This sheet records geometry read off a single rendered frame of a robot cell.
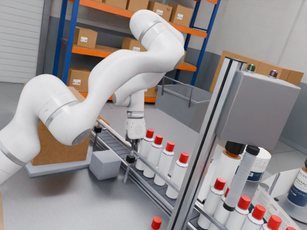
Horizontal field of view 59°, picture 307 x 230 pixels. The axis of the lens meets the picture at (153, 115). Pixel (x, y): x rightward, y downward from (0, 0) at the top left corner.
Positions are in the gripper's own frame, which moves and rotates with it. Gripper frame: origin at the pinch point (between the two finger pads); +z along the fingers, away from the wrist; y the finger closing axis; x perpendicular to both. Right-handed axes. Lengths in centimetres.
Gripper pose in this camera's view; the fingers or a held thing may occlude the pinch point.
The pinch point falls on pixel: (134, 148)
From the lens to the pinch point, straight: 133.7
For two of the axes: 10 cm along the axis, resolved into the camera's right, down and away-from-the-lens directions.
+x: -6.7, -0.6, 7.4
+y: 7.4, -0.3, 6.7
